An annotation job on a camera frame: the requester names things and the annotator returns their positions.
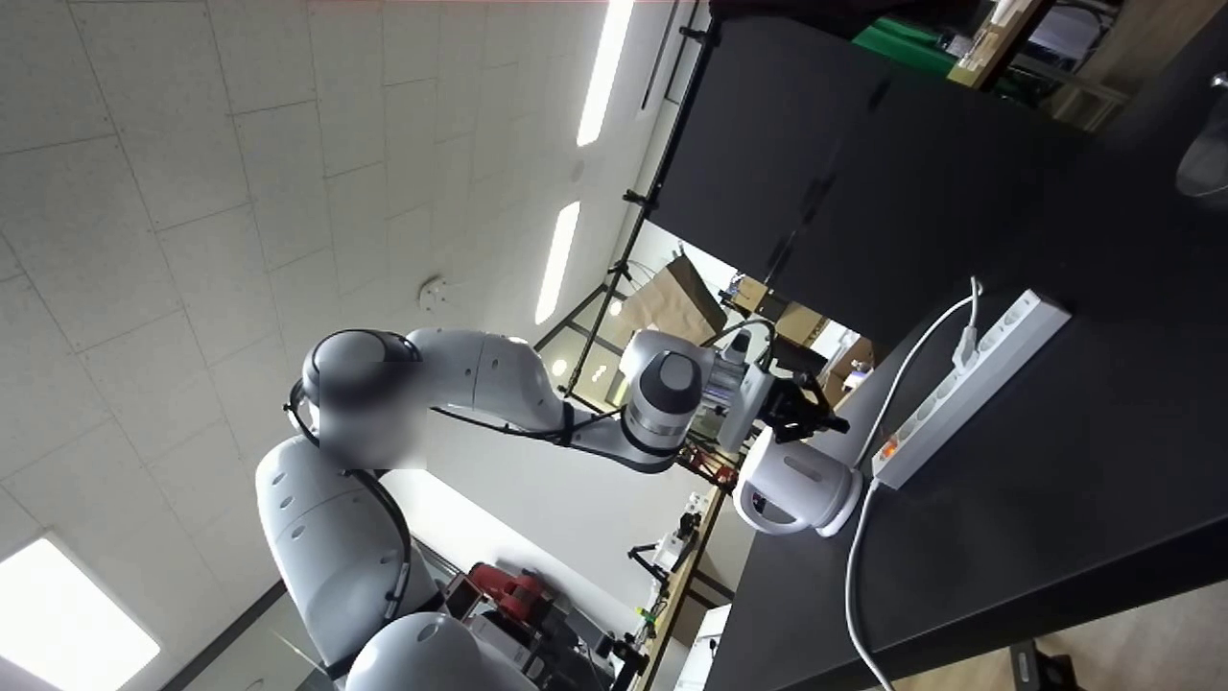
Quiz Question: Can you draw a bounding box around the long ceiling light panel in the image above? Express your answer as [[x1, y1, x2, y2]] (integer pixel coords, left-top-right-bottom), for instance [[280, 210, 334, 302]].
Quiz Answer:
[[0, 535, 164, 691], [573, 0, 641, 151], [535, 201, 585, 327]]

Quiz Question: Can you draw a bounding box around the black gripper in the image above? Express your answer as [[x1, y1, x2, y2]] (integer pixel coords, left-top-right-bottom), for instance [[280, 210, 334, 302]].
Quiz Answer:
[[761, 368, 853, 449]]

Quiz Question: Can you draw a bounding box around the brown paper bag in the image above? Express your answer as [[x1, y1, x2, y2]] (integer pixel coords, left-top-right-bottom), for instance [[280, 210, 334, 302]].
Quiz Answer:
[[624, 252, 726, 351]]

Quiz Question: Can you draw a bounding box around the white power strip cord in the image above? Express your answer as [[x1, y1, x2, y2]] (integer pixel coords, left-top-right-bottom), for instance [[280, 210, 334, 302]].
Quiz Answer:
[[838, 474, 898, 691]]

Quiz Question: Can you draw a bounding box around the green box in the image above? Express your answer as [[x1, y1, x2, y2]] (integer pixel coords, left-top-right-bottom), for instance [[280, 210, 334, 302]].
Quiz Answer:
[[853, 13, 954, 80]]

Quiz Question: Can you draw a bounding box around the white electric kettle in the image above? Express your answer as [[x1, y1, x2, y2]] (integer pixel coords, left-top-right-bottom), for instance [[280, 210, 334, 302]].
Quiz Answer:
[[728, 428, 869, 542]]

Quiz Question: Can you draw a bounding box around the white power strip orange switch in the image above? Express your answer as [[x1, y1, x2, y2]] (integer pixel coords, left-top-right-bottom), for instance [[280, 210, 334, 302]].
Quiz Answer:
[[869, 288, 1076, 493]]

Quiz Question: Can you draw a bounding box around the black backdrop cloth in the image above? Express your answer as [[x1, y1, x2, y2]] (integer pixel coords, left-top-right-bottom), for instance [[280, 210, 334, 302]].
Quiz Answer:
[[649, 13, 1091, 343]]

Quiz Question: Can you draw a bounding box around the red black machine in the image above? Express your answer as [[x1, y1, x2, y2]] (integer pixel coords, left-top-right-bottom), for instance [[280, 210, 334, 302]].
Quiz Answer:
[[462, 558, 553, 631]]

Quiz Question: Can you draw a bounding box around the black backdrop pole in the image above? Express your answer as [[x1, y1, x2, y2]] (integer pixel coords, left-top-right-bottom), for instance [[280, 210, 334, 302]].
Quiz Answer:
[[561, 0, 717, 401]]

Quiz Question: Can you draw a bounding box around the white kettle cable with plug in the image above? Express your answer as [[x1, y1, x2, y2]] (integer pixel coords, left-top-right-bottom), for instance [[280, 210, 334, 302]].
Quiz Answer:
[[853, 272, 992, 474]]

